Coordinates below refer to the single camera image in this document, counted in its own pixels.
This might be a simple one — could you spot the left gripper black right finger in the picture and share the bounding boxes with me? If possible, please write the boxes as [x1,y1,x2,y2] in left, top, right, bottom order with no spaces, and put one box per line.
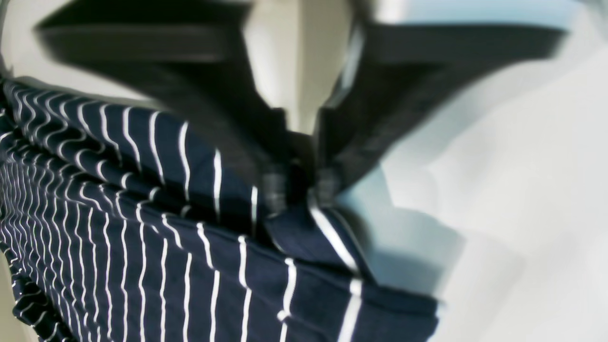
[313,24,565,207]

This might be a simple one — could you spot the navy white striped T-shirt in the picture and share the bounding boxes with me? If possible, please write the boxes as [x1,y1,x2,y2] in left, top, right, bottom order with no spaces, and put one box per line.
[1,80,439,342]

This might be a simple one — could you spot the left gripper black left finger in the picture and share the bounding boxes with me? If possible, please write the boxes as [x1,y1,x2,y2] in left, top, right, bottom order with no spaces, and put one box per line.
[36,0,288,214]

